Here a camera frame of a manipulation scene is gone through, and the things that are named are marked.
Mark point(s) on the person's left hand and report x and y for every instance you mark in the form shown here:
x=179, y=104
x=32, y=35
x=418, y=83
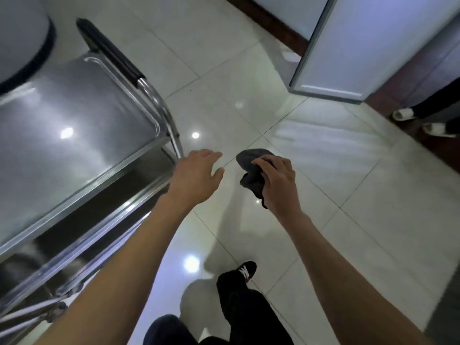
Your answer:
x=196, y=179

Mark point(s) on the person's right hand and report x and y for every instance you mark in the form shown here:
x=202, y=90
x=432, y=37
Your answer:
x=284, y=190

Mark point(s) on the grey and yellow cleaning cloth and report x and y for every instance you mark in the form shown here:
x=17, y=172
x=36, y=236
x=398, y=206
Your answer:
x=251, y=176

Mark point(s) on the person's left forearm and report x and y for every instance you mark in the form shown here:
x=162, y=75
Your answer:
x=125, y=276

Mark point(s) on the person's right forearm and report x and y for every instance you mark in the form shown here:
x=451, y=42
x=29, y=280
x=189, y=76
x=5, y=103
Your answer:
x=352, y=291

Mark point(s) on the dark blue sneaker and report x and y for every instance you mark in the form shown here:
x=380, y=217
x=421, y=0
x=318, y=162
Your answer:
x=246, y=271

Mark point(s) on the white marble counter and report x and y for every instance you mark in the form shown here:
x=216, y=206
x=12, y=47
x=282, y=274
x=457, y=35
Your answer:
x=21, y=32

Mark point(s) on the brown wall skirting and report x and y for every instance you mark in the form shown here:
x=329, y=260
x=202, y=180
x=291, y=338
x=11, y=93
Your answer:
x=273, y=21

